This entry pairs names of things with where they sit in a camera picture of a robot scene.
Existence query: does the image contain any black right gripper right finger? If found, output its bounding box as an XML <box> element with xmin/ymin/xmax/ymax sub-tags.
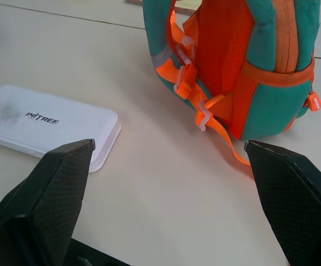
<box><xmin>243</xmin><ymin>140</ymin><xmax>321</xmax><ymax>266</ymax></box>

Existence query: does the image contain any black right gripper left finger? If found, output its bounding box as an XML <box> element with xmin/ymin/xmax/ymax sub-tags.
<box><xmin>0</xmin><ymin>139</ymin><xmax>96</xmax><ymax>266</ymax></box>

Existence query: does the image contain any white Nitree box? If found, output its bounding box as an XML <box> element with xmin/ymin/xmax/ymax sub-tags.
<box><xmin>0</xmin><ymin>84</ymin><xmax>122</xmax><ymax>173</ymax></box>

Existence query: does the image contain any teal and orange backpack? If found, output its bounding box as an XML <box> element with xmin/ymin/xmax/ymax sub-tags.
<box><xmin>142</xmin><ymin>0</ymin><xmax>321</xmax><ymax>167</ymax></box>

